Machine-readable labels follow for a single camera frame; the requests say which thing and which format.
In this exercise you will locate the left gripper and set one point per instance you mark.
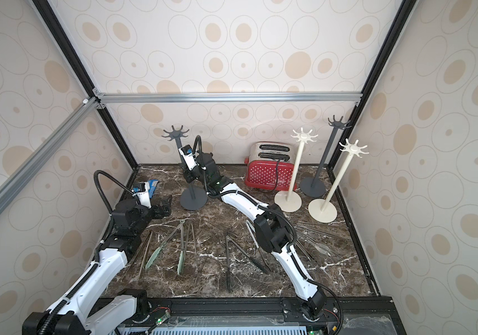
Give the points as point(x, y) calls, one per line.
point(168, 207)

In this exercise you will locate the dark grey utensil rack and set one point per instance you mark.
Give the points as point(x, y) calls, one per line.
point(193, 198)

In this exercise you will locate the thin steel tongs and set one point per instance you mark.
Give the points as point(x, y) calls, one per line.
point(194, 238)

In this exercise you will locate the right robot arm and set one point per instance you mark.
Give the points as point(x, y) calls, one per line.
point(273, 231)

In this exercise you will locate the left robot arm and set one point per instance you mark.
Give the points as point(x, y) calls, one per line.
point(72, 313)

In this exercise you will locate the small steel tongs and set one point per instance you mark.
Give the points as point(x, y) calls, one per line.
point(252, 234)

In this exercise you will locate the green tipped tongs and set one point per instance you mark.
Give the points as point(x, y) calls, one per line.
point(176, 239)

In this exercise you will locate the white utensil rack left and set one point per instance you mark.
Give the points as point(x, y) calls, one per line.
point(289, 201)

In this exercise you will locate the white utensil rack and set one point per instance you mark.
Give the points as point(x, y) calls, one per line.
point(323, 210)
point(289, 201)

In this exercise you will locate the white utensil rack right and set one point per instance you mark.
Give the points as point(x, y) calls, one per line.
point(323, 210)

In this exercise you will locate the blue small package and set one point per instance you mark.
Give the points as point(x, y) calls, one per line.
point(150, 187)

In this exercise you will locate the red white toaster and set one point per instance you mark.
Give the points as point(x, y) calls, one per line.
point(270, 166)

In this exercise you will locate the dark grey rack back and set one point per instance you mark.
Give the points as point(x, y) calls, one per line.
point(313, 186)

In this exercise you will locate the horizontal aluminium bar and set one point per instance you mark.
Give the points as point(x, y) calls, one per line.
point(221, 98)

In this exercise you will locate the diagonal aluminium bar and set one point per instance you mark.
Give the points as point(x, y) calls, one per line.
point(13, 186)

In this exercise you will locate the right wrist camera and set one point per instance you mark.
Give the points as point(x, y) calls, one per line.
point(187, 156)

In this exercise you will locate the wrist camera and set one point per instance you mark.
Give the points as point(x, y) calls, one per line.
point(142, 191)
point(187, 156)

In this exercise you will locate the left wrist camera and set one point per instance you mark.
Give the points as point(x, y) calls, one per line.
point(142, 191)

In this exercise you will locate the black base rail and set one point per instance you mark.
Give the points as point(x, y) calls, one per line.
point(278, 315)

